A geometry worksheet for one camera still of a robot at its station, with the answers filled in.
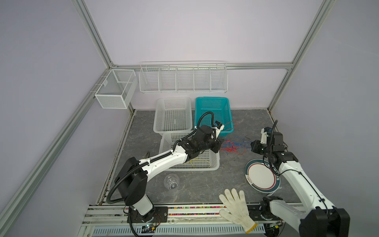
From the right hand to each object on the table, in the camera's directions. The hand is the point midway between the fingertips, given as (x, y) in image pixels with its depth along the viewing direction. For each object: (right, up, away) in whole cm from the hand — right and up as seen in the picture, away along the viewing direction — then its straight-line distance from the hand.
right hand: (254, 144), depth 83 cm
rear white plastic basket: (-52, +19, +33) cm, 64 cm away
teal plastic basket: (-23, +23, +36) cm, 48 cm away
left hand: (-19, +2, -6) cm, 20 cm away
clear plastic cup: (-48, -22, +1) cm, 53 cm away
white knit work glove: (-12, -31, -8) cm, 35 cm away
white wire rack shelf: (-42, +43, +16) cm, 62 cm away
